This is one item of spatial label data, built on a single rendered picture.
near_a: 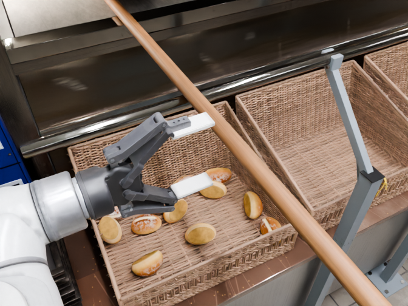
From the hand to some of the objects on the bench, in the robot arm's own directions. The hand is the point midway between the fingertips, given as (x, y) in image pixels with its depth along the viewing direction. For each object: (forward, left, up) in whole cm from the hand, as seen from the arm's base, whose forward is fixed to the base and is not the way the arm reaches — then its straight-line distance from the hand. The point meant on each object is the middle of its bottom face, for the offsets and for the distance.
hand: (203, 153), depth 62 cm
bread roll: (-9, +21, -61) cm, 65 cm away
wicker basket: (+7, +29, -62) cm, 69 cm away
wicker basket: (+128, +30, -62) cm, 145 cm away
